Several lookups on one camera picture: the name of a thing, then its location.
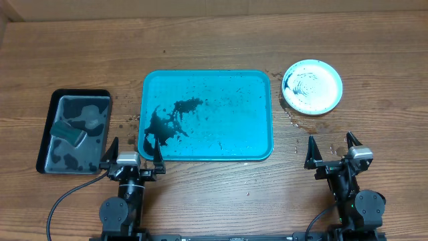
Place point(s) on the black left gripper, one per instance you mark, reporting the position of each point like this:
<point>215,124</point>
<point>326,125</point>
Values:
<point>150,173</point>

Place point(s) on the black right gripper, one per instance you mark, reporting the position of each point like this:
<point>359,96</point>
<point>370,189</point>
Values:
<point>333,165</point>

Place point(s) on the light blue plate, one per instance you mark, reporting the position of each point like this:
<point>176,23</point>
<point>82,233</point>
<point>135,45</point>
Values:
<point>312,87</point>

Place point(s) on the green yellow sponge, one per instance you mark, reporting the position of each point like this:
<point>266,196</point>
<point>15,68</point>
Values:
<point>63,130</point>

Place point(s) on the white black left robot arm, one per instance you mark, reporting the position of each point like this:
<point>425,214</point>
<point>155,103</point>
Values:
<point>121,215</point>

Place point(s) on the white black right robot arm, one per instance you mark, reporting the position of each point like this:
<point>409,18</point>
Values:
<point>360,211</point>

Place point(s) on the blue plastic tray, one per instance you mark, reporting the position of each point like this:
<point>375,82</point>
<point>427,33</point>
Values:
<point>206,115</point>

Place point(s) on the black water basin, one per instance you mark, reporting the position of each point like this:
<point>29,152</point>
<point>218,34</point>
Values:
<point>88,110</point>

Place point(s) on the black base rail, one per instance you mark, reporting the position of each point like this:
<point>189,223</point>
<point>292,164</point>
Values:
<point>296,236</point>

